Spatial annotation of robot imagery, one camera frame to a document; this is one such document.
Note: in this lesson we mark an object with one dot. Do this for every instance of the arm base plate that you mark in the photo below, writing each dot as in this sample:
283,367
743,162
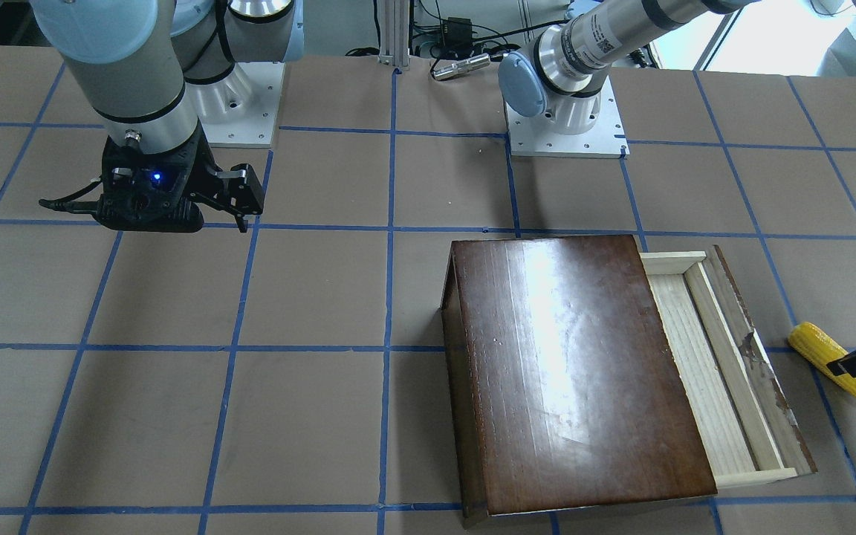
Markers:
571,127
242,110

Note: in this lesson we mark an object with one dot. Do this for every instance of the silver cylindrical device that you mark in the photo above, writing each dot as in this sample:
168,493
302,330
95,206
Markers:
460,67

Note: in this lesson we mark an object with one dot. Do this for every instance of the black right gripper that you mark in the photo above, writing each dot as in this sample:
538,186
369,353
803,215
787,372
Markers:
235,195

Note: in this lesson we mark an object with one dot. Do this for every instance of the aluminium frame post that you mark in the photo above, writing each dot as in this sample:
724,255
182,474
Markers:
394,33

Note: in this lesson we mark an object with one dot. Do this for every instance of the dark brown wooden cabinet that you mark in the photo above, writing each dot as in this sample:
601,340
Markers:
565,394

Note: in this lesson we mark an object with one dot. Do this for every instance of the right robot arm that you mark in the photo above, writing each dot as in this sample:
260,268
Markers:
157,72

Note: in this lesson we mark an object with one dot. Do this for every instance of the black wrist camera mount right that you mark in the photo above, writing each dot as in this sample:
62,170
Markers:
141,200

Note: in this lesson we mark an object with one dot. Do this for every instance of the light wood drawer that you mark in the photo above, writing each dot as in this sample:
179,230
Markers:
748,428

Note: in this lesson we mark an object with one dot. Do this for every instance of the yellow corn cob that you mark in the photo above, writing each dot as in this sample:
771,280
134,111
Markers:
823,353

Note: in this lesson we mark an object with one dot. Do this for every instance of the black power adapter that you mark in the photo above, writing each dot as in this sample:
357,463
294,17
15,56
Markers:
457,32

